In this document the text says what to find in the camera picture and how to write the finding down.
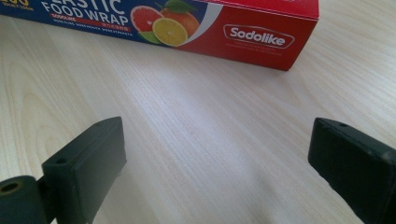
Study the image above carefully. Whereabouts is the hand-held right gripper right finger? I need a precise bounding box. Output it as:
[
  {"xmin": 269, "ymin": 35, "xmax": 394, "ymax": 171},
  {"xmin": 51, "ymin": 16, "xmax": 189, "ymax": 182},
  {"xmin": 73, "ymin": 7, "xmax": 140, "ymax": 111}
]
[{"xmin": 307, "ymin": 117, "xmax": 396, "ymax": 224}]

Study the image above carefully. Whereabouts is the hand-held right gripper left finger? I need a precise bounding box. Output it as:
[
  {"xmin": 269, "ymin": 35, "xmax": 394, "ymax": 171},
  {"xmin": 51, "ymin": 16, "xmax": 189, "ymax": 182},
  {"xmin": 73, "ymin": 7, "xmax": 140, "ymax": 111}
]
[{"xmin": 41, "ymin": 116, "xmax": 128, "ymax": 224}]

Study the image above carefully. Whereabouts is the red and blue wrap box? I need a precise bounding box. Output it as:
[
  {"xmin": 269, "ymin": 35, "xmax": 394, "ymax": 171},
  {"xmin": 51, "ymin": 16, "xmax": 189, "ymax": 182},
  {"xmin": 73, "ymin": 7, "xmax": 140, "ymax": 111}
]
[{"xmin": 0, "ymin": 0, "xmax": 320, "ymax": 72}]

